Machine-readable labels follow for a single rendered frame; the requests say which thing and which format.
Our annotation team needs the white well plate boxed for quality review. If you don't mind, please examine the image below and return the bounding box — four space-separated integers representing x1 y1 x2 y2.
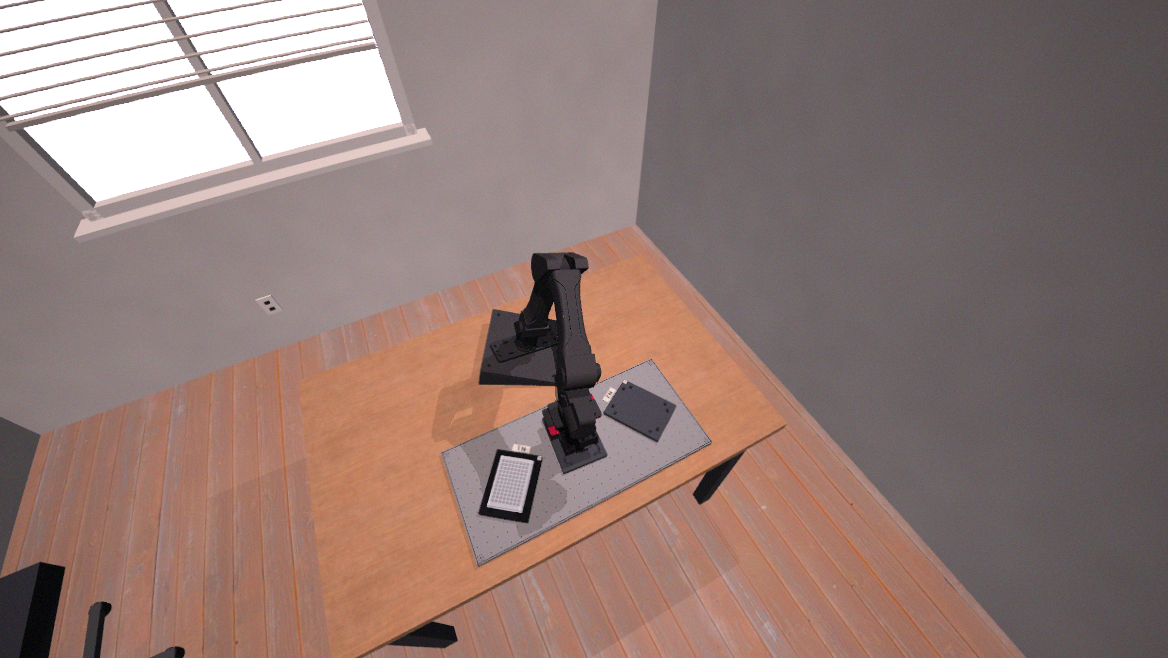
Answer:
487 455 534 513

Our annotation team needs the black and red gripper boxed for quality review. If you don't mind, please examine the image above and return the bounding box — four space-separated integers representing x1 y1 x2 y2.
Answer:
542 393 602 436

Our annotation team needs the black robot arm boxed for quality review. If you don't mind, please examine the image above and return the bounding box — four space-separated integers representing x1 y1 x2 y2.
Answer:
491 252 602 449

